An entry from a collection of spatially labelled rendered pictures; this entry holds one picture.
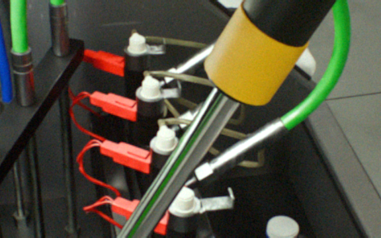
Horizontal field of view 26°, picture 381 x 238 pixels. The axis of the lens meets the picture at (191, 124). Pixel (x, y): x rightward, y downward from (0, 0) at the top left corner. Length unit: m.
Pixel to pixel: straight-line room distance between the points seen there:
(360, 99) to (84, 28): 1.89
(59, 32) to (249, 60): 0.65
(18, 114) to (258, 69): 0.60
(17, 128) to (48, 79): 0.08
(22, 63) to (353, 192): 0.40
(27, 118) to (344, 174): 0.38
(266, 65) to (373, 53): 2.79
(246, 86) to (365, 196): 0.75
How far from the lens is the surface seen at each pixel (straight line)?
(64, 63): 0.84
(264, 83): 0.20
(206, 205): 0.69
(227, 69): 0.20
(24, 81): 0.77
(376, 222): 0.91
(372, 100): 2.74
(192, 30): 0.96
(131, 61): 0.86
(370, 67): 2.91
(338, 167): 0.97
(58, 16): 0.83
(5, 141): 0.75
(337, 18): 0.71
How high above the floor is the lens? 1.57
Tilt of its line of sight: 38 degrees down
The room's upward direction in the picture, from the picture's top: 3 degrees clockwise
